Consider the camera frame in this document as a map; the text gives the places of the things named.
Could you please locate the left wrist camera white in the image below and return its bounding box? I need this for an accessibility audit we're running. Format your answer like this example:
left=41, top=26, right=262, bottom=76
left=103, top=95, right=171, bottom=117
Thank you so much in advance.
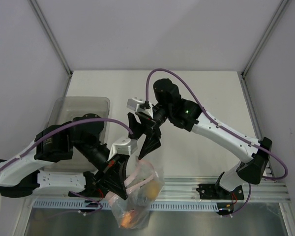
left=108, top=137, right=138, bottom=161

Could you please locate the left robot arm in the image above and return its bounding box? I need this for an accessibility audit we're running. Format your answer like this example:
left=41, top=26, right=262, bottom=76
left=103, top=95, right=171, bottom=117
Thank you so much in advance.
left=0, top=114, right=130, bottom=199

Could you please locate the yellow lemon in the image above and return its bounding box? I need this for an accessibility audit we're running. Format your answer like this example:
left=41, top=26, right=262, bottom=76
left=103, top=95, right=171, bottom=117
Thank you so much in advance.
left=146, top=180, right=161, bottom=199

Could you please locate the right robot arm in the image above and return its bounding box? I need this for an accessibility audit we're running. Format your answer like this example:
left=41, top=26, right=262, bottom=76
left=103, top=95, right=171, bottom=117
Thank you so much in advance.
left=127, top=79, right=272, bottom=199

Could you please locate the white slotted cable duct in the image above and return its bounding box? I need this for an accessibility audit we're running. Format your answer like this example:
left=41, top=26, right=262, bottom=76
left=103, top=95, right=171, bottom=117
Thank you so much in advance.
left=33, top=199, right=218, bottom=212

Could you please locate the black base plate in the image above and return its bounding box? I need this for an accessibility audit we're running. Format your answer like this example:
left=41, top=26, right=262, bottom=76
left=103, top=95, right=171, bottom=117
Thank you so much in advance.
left=68, top=182, right=108, bottom=198
left=196, top=183, right=244, bottom=200

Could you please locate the green onion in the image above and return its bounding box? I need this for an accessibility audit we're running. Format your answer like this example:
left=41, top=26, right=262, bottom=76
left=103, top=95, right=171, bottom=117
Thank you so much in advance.
left=135, top=189, right=151, bottom=207

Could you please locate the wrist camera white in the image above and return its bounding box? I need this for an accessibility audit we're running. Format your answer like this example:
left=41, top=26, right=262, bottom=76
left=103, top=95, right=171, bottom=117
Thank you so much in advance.
left=108, top=137, right=138, bottom=161
left=127, top=98, right=153, bottom=118

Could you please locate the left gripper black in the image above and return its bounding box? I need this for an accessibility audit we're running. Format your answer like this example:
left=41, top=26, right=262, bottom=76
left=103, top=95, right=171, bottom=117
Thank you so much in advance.
left=74, top=141, right=130, bottom=201

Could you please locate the clear plastic bin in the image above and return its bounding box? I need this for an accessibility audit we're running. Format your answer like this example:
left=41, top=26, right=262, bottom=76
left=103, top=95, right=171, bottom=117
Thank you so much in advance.
left=42, top=96, right=110, bottom=173

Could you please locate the clear zip top bag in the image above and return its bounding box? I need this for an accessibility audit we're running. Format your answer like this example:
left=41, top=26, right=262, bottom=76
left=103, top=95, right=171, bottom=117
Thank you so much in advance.
left=105, top=158, right=165, bottom=229

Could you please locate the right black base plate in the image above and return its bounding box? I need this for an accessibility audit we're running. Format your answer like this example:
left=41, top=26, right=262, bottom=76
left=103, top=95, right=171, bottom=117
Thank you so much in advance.
left=196, top=183, right=244, bottom=200

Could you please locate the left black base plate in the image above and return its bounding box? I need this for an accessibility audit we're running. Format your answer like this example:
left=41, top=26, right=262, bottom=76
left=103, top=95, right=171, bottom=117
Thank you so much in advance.
left=68, top=182, right=108, bottom=198

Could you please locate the left aluminium frame post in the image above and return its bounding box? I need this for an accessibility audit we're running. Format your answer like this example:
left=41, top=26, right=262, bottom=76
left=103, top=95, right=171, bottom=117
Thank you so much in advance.
left=28, top=0, right=73, bottom=78

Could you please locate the right aluminium frame post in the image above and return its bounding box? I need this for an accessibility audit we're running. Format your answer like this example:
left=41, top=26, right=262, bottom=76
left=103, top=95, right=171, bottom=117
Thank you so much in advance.
left=241, top=0, right=291, bottom=79

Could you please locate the aluminium frame post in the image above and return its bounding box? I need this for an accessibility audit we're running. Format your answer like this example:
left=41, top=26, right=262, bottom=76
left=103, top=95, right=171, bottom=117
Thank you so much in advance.
left=241, top=0, right=291, bottom=79
left=28, top=0, right=73, bottom=78

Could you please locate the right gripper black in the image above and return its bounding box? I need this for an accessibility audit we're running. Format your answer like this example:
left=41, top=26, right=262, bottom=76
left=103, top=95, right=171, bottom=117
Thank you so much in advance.
left=128, top=103, right=171, bottom=160

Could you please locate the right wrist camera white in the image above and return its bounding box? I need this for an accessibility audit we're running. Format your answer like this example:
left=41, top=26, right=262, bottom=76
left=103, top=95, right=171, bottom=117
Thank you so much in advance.
left=127, top=98, right=153, bottom=118

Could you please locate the aluminium mounting rail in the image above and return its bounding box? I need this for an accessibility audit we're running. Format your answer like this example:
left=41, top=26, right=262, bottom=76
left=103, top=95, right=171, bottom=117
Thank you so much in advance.
left=28, top=171, right=290, bottom=202

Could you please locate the orange papaya slice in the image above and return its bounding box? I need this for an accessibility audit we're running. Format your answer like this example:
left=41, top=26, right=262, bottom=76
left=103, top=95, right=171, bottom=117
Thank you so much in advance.
left=120, top=210, right=138, bottom=229

